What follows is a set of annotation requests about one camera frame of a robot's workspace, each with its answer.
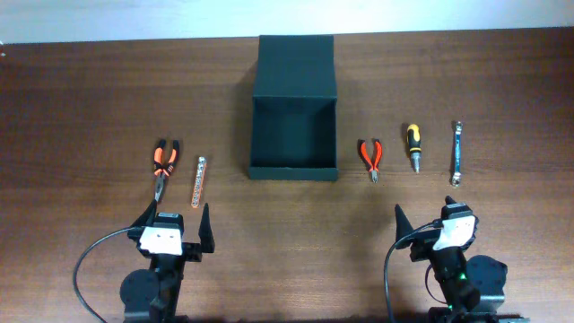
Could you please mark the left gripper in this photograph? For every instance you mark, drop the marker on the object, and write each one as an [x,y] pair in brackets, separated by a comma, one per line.
[194,250]

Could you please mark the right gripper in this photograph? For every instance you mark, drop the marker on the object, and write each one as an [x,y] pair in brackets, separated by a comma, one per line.
[422,242]

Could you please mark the chrome combination wrench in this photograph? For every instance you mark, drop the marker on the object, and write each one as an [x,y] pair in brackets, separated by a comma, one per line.
[456,176]

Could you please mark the orange long-nose pliers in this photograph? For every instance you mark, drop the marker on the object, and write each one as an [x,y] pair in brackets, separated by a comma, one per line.
[164,168]

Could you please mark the red small cutting pliers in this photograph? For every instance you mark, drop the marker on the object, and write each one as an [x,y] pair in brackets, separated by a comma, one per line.
[371,161]

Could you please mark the yellow black stubby screwdriver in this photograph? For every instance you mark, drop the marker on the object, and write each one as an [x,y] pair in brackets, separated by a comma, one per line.
[414,139]

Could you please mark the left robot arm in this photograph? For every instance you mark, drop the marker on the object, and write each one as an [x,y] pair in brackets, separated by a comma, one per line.
[151,295]

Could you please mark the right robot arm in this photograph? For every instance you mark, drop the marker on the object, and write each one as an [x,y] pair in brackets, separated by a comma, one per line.
[472,288]

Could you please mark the black open box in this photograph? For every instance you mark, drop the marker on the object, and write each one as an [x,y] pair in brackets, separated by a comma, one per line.
[294,109]

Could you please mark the orange socket bit rail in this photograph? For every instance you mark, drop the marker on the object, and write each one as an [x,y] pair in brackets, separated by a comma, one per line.
[198,182]

